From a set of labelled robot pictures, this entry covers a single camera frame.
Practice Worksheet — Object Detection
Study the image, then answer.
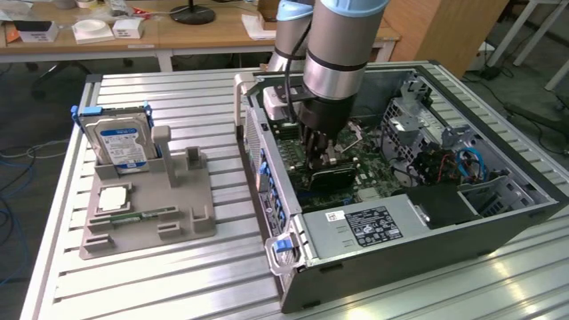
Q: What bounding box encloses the white box with black lid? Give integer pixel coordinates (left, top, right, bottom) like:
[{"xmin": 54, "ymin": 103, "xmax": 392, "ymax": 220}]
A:
[{"xmin": 12, "ymin": 20, "xmax": 60, "ymax": 43}]

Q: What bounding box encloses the brown cardboard box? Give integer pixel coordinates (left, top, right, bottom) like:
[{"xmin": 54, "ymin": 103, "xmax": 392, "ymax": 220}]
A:
[{"xmin": 258, "ymin": 0, "xmax": 280, "ymax": 23}]

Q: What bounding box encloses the silver hard disk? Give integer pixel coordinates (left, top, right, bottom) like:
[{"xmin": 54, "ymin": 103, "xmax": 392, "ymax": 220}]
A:
[{"xmin": 84, "ymin": 111, "xmax": 155, "ymax": 174}]

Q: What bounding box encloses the wooden cabinet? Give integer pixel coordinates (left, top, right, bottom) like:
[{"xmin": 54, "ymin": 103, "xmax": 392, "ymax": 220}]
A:
[{"xmin": 382, "ymin": 0, "xmax": 511, "ymax": 77}]

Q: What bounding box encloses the metal socket cover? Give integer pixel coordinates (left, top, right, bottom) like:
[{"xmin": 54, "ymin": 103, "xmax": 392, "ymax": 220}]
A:
[{"xmin": 339, "ymin": 120, "xmax": 371, "ymax": 153}]

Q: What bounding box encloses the small white box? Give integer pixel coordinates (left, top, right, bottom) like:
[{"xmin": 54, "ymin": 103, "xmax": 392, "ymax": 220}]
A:
[{"xmin": 111, "ymin": 17, "xmax": 146, "ymax": 40}]

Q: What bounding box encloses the green RAM stick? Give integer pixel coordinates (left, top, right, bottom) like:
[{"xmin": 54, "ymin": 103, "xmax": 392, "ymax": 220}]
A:
[{"xmin": 111, "ymin": 208, "xmax": 168, "ymax": 224}]

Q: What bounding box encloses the black graphics card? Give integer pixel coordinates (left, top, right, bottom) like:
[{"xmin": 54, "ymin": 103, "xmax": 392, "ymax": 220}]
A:
[{"xmin": 307, "ymin": 159, "xmax": 359, "ymax": 191}]

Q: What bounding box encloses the silver perforated drive cage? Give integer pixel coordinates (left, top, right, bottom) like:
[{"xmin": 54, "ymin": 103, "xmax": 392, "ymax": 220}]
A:
[{"xmin": 382, "ymin": 78, "xmax": 451, "ymax": 174}]

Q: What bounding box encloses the black round lamp base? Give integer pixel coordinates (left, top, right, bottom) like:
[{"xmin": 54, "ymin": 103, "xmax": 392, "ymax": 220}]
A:
[{"xmin": 170, "ymin": 0, "xmax": 218, "ymax": 26}]

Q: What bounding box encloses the white round holder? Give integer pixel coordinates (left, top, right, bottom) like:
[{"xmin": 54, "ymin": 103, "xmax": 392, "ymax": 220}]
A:
[{"xmin": 71, "ymin": 19, "xmax": 116, "ymax": 45}]

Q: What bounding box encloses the blue disk caddy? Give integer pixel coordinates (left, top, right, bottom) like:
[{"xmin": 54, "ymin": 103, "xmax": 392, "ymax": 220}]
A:
[{"xmin": 71, "ymin": 105, "xmax": 155, "ymax": 134}]

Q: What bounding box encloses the silver CPU chip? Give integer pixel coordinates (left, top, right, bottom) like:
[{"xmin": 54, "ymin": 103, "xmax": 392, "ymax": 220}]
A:
[{"xmin": 98, "ymin": 187, "xmax": 130, "ymax": 211}]

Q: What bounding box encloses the white folded plastic part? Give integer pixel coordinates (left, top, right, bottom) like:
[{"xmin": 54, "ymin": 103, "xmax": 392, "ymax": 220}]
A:
[{"xmin": 242, "ymin": 13, "xmax": 278, "ymax": 41}]

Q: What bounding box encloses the wooden desk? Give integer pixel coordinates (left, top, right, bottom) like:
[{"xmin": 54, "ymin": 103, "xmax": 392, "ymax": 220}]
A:
[{"xmin": 0, "ymin": 0, "xmax": 402, "ymax": 73}]

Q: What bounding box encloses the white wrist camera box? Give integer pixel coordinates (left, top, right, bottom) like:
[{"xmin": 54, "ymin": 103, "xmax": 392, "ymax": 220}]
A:
[{"xmin": 262, "ymin": 85, "xmax": 302, "ymax": 120}]

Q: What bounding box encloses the grey power supply unit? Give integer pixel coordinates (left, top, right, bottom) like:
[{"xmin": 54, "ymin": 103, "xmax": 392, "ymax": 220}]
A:
[{"xmin": 302, "ymin": 195, "xmax": 431, "ymax": 261}]

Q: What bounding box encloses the white table frame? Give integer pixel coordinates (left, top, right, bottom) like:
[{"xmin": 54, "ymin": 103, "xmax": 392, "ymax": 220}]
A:
[{"xmin": 487, "ymin": 0, "xmax": 569, "ymax": 91}]

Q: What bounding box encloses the green motherboard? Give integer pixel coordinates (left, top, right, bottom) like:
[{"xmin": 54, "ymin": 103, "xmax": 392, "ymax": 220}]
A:
[{"xmin": 268, "ymin": 113, "xmax": 404, "ymax": 214}]

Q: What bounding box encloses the grey parts rack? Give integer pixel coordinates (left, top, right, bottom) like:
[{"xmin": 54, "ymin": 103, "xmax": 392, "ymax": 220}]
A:
[{"xmin": 79, "ymin": 125, "xmax": 219, "ymax": 261}]

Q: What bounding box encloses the silver disk bay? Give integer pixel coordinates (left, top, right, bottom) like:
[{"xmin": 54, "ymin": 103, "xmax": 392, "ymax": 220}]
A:
[{"xmin": 458, "ymin": 173, "xmax": 538, "ymax": 217}]

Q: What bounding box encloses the blue data wire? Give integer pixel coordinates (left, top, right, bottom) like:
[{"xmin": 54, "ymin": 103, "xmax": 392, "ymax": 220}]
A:
[{"xmin": 458, "ymin": 146, "xmax": 490, "ymax": 185}]

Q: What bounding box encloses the open dark PC case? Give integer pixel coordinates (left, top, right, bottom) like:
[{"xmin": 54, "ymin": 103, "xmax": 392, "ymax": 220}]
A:
[{"xmin": 234, "ymin": 61, "xmax": 564, "ymax": 314}]

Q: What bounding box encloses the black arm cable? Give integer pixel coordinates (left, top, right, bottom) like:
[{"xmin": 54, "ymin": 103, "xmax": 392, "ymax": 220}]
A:
[{"xmin": 283, "ymin": 19, "xmax": 314, "ymax": 123}]

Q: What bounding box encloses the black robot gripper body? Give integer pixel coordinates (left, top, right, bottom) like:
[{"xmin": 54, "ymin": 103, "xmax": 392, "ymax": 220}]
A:
[{"xmin": 296, "ymin": 94, "xmax": 358, "ymax": 139}]

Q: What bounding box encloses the red wire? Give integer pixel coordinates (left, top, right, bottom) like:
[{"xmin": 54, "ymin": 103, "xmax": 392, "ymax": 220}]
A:
[{"xmin": 438, "ymin": 153, "xmax": 456, "ymax": 183}]

